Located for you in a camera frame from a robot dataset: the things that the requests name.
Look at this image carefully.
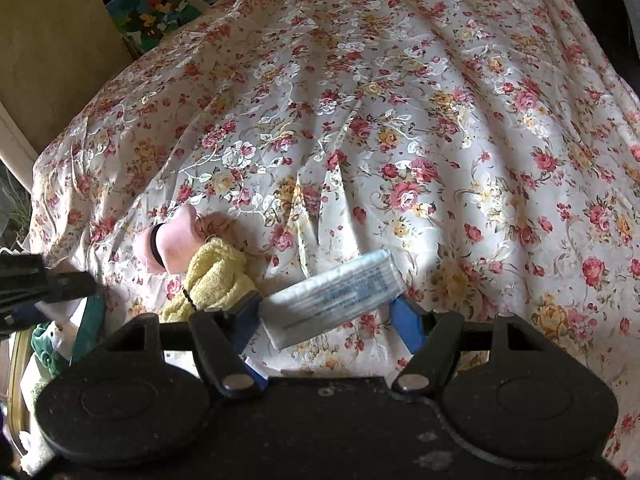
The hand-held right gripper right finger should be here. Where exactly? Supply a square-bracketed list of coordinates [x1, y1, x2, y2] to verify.
[389, 294, 533, 395]

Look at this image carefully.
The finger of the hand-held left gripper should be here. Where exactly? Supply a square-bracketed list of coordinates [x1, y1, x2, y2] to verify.
[0, 302, 50, 337]
[0, 254, 98, 307]

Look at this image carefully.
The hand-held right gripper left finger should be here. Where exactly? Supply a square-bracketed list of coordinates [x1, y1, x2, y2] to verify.
[119, 292, 268, 397]

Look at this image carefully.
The green cloth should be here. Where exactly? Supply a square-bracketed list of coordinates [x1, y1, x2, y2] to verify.
[31, 322, 77, 378]

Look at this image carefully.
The white plush toy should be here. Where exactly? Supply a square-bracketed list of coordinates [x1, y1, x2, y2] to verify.
[49, 304, 83, 346]

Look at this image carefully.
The yellow towel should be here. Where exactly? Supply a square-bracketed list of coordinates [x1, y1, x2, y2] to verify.
[161, 238, 262, 324]

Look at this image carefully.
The teal round basket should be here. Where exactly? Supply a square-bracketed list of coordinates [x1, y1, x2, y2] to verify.
[9, 291, 107, 443]

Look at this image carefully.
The white blue tissue pack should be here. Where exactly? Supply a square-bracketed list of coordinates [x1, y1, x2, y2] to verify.
[259, 248, 407, 350]

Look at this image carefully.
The pink cloth black band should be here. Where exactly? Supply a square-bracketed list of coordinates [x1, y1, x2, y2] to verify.
[133, 204, 237, 276]

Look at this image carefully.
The floral bedsheet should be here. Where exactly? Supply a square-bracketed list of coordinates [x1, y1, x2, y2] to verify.
[27, 0, 640, 476]

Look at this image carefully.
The colourful picture book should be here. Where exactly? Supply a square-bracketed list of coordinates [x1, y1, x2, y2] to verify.
[104, 0, 212, 55]

